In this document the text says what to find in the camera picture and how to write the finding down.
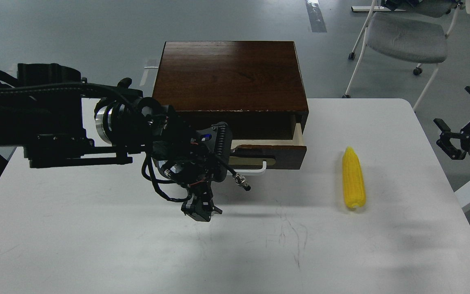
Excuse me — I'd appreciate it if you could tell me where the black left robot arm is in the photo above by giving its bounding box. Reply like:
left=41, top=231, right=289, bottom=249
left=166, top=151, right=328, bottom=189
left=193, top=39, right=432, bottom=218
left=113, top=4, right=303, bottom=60
left=0, top=63, right=251, bottom=222

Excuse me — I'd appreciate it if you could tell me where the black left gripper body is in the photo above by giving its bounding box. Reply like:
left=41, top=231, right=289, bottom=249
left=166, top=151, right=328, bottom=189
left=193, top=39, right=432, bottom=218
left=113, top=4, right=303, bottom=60
left=142, top=105, right=251, bottom=203

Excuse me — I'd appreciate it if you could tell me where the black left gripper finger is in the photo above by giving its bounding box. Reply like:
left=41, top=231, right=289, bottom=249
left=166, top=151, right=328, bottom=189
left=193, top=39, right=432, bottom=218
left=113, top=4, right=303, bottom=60
left=181, top=189, right=223, bottom=222

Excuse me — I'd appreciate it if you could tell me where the wooden drawer with white handle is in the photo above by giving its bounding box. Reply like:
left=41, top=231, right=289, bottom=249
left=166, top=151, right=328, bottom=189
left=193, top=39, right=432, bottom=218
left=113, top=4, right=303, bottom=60
left=227, top=114, right=307, bottom=170

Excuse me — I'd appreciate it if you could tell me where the grey office chair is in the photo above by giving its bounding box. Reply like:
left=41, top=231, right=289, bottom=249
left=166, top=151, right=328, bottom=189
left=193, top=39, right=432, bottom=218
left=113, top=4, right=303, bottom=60
left=348, top=0, right=470, bottom=110

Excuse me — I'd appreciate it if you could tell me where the yellow corn cob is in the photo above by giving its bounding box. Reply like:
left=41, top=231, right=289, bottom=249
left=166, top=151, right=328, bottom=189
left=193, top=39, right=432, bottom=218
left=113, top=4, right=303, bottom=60
left=342, top=146, right=367, bottom=209

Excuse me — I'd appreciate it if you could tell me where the dark wooden drawer cabinet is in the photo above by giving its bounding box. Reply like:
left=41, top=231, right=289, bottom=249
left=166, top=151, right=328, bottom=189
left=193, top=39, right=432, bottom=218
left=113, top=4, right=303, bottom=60
left=153, top=40, right=308, bottom=139

